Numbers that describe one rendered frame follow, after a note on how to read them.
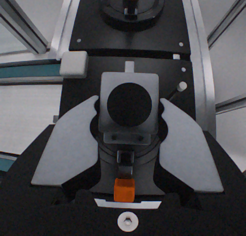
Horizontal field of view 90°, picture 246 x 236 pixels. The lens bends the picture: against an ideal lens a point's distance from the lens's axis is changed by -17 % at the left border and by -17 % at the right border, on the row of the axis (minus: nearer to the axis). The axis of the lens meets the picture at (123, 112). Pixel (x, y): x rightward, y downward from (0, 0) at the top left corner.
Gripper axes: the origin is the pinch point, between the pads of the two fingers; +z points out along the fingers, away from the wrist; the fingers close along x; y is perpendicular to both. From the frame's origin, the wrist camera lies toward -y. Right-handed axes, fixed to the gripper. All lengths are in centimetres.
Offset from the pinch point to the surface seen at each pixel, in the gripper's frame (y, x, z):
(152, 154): 11.2, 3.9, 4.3
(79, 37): -3.2, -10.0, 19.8
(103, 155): 11.5, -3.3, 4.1
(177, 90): 0.5, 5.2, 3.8
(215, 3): -17, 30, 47
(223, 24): -8.0, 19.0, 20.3
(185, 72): 1.8, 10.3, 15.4
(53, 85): 6.7, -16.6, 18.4
